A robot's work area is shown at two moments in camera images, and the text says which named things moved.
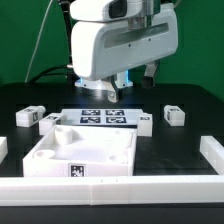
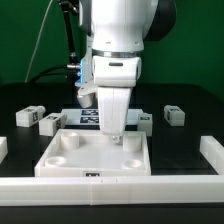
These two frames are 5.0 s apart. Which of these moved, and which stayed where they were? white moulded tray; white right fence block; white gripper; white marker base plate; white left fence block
Moved: white gripper; white moulded tray
Stayed: white marker base plate; white right fence block; white left fence block
